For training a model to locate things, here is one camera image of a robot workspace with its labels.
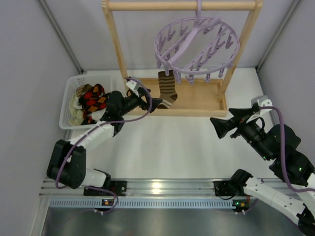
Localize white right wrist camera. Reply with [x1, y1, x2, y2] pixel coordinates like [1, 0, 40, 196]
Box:
[246, 95, 273, 123]

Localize red black argyle sock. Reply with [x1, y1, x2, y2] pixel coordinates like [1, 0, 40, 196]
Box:
[79, 84, 105, 106]

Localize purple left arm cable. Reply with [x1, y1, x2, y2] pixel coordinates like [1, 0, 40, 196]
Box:
[55, 76, 152, 207]

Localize white slotted cable duct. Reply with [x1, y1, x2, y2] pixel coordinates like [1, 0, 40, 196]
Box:
[49, 198, 245, 209]

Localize white plastic basket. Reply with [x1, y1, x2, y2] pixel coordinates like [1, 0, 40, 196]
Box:
[59, 72, 121, 130]

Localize aluminium mounting rail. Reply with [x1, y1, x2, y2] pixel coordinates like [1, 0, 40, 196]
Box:
[39, 179, 217, 197]

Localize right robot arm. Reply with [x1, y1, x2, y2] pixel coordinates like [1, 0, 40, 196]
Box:
[210, 105, 315, 236]

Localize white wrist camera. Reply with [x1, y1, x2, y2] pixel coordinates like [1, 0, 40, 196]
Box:
[125, 77, 140, 97]
[246, 95, 273, 123]

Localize wooden hanger rack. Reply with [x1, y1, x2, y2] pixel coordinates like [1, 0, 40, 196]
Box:
[102, 0, 263, 117]

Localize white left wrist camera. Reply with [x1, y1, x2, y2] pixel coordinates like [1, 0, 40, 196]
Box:
[125, 77, 140, 97]

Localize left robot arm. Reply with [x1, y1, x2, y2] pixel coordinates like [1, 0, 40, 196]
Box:
[46, 88, 163, 189]

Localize purple round clip hanger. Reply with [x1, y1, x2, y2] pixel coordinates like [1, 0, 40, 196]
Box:
[154, 0, 240, 84]

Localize pale green sock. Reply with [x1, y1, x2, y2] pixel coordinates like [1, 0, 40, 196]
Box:
[69, 109, 84, 126]

